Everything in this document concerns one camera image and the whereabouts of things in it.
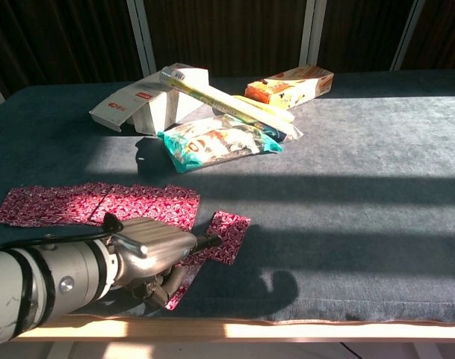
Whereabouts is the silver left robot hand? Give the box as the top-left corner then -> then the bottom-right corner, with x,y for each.
105,212 -> 223,310

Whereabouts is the teal snack bag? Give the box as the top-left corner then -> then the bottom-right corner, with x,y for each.
156,113 -> 285,174

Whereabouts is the light wooden table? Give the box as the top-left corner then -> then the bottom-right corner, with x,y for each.
12,315 -> 455,344

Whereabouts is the white carton with red logo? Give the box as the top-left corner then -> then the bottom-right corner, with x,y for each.
89,79 -> 169,134

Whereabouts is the plain white box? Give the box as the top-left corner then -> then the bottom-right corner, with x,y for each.
131,62 -> 211,136

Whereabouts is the long pale yellow tube box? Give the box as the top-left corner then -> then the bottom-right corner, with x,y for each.
158,67 -> 305,144

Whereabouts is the dark blue table cloth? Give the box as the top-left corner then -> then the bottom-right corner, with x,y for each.
0,69 -> 455,325

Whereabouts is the orange snack box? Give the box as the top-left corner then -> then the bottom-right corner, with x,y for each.
244,64 -> 335,111

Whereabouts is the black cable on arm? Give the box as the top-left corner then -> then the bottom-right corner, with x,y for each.
0,212 -> 124,254

